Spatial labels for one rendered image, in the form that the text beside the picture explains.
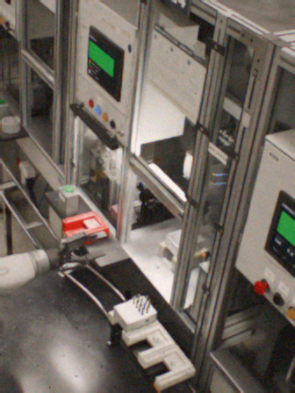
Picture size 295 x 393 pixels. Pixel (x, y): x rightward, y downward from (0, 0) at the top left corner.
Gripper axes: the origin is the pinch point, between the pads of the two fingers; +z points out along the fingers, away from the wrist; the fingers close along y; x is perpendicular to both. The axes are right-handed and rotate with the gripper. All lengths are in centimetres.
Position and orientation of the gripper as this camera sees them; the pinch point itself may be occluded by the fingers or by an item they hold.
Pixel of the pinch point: (97, 245)
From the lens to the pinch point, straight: 227.7
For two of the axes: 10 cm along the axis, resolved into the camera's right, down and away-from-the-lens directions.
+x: -5.1, -5.4, 6.7
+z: 8.5, -2.3, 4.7
